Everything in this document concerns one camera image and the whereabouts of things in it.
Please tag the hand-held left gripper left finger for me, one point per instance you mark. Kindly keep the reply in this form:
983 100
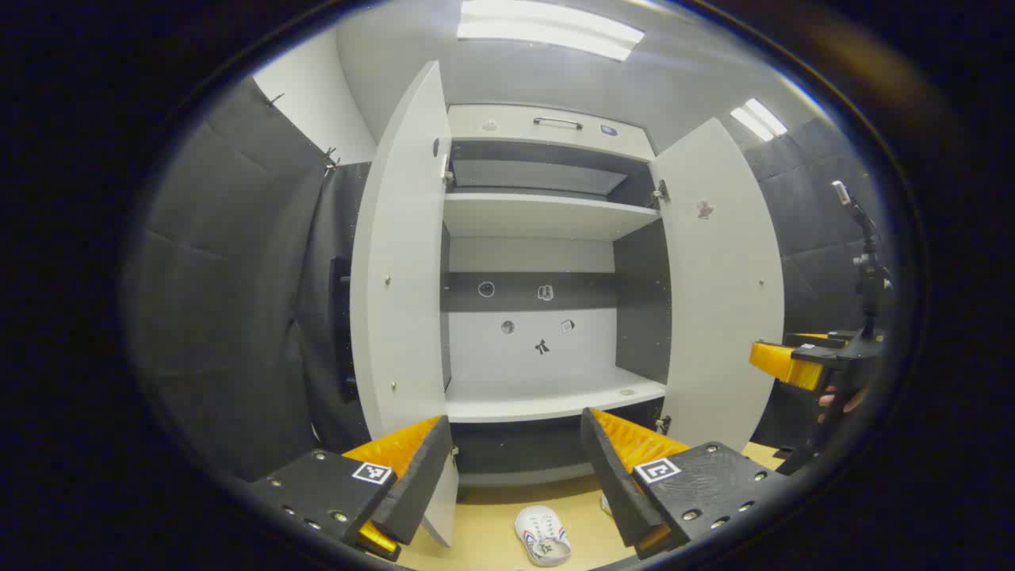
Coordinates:
416 484

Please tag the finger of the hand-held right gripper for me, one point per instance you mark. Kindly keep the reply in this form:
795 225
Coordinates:
781 361
817 339

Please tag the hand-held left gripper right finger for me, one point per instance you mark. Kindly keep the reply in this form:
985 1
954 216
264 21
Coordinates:
614 484

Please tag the grey shoe cabinet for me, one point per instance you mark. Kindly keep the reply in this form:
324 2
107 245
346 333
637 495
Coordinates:
539 396

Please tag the grey cabinet drawer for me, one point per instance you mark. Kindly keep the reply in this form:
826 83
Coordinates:
555 141

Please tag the wooden base platform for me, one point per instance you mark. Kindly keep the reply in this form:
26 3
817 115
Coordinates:
492 523

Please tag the small ceiling light panel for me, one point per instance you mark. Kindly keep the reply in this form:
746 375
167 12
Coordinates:
760 119

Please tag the large ceiling light panel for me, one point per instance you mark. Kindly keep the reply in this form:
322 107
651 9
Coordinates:
547 28

